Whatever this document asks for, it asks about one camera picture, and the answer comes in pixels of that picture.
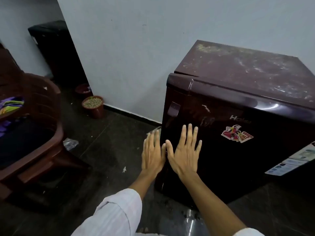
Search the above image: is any dark red pot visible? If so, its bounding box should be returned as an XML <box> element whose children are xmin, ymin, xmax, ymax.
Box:
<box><xmin>75</xmin><ymin>83</ymin><xmax>93</xmax><ymax>99</ymax></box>

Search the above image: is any colourful cloth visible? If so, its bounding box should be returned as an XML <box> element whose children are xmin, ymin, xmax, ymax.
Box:
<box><xmin>0</xmin><ymin>97</ymin><xmax>25</xmax><ymax>138</ymax></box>

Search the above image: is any person's right hand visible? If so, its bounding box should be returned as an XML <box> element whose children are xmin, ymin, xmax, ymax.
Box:
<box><xmin>165</xmin><ymin>124</ymin><xmax>203</xmax><ymax>181</ymax></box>

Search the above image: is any person's left hand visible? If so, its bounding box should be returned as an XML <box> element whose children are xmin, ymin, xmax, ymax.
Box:
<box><xmin>141</xmin><ymin>129</ymin><xmax>167</xmax><ymax>177</ymax></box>

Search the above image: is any brown pot with green grains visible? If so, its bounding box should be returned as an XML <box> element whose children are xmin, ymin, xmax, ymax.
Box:
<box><xmin>81</xmin><ymin>95</ymin><xmax>105</xmax><ymax>119</ymax></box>

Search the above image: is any cartoon sticker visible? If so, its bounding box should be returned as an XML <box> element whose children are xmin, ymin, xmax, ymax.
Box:
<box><xmin>220</xmin><ymin>124</ymin><xmax>254</xmax><ymax>144</ymax></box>

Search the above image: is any brown plastic chair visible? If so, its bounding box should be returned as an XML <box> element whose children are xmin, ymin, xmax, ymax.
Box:
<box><xmin>0</xmin><ymin>43</ymin><xmax>92</xmax><ymax>202</ymax></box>

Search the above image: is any white shirt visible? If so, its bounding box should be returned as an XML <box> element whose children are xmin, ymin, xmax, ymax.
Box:
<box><xmin>71</xmin><ymin>188</ymin><xmax>265</xmax><ymax>236</ymax></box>

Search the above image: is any maroon mini fridge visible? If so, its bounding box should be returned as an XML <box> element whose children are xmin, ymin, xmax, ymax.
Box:
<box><xmin>154</xmin><ymin>40</ymin><xmax>315</xmax><ymax>210</ymax></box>

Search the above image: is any crumpled clear plastic wrapper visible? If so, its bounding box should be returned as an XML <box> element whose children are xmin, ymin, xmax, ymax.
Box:
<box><xmin>63</xmin><ymin>138</ymin><xmax>79</xmax><ymax>151</ymax></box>

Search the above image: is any person's right forearm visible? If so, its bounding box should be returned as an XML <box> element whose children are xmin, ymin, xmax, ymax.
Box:
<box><xmin>178</xmin><ymin>173</ymin><xmax>248</xmax><ymax>236</ymax></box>

